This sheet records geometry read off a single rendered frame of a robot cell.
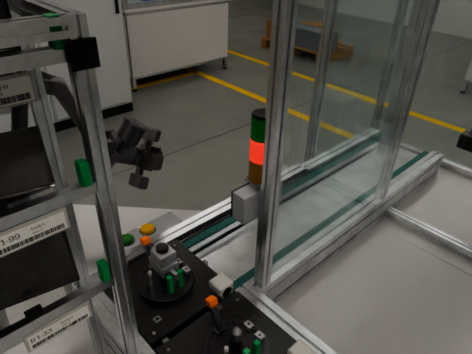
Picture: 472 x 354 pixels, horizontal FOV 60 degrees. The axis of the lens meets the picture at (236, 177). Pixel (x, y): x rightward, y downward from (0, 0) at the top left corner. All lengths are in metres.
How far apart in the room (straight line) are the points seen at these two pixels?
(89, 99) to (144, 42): 4.44
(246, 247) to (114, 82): 3.23
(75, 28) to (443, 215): 1.43
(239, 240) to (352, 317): 0.38
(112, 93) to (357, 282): 3.43
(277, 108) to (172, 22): 4.33
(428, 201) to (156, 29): 3.88
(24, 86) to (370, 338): 0.97
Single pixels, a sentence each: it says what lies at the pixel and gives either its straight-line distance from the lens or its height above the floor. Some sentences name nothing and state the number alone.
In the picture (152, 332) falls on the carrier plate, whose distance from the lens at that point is 0.97.
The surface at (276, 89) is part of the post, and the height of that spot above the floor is 1.48.
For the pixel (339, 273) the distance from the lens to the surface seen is 1.28.
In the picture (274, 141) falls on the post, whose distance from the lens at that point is 0.80.
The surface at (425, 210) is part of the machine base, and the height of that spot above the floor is 0.86.
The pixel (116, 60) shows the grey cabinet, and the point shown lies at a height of 0.56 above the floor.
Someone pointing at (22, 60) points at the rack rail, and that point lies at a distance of 0.44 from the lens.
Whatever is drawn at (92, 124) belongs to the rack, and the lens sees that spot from 0.48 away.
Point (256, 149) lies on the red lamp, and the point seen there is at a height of 1.35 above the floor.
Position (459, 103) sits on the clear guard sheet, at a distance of 1.87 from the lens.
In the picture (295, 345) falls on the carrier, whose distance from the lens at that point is 0.93.
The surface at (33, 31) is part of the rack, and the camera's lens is 0.44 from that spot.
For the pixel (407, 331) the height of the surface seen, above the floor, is 0.86.
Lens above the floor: 1.74
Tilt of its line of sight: 33 degrees down
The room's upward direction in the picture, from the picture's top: 2 degrees clockwise
